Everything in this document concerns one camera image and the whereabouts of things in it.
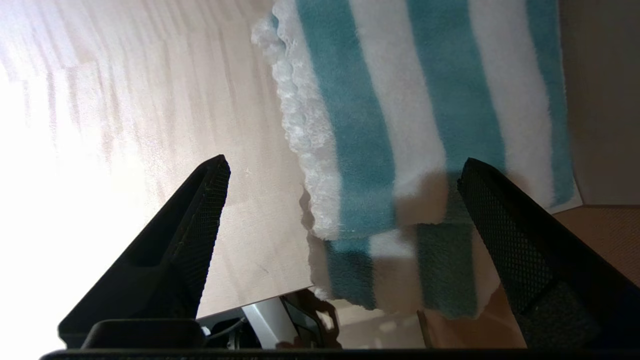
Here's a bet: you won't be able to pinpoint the teal white striped towel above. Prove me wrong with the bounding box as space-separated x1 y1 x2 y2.
251 0 583 321

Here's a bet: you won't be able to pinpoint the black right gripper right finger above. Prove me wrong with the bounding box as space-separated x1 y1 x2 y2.
457 157 640 350

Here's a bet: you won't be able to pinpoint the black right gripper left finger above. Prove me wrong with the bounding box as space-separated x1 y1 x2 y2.
58 154 232 349

